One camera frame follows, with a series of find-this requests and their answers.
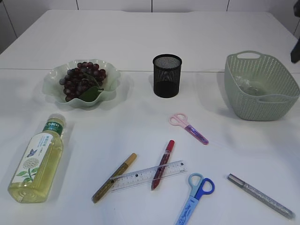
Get pink capped scissors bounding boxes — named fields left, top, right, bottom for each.
left=168, top=113, right=209, bottom=145

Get purple artificial grape bunch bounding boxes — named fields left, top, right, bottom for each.
left=59, top=61, right=107, bottom=102

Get clear plastic sheet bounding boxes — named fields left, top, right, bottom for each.
left=235, top=76, right=259, bottom=96

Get green tea plastic bottle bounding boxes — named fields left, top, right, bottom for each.
left=7, top=113, right=66, bottom=203

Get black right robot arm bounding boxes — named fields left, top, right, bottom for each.
left=290, top=0, right=300, bottom=64

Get red glitter pen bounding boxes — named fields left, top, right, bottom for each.
left=151, top=140, right=175, bottom=191

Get black mesh pen holder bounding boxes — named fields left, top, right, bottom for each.
left=153, top=54, right=182, bottom=98

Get gold glitter pen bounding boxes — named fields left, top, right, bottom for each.
left=91, top=153, right=137, bottom=203

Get transparent plastic ruler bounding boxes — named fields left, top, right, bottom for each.
left=111, top=160, right=187, bottom=192

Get light green wavy plate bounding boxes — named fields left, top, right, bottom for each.
left=42, top=59, right=120, bottom=108

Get green woven plastic basket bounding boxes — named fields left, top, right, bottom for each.
left=224, top=51, right=300, bottom=121

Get silver glitter pen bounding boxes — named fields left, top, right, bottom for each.
left=227, top=173, right=295, bottom=220

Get blue capped scissors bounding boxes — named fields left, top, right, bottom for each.
left=176, top=173, right=215, bottom=225

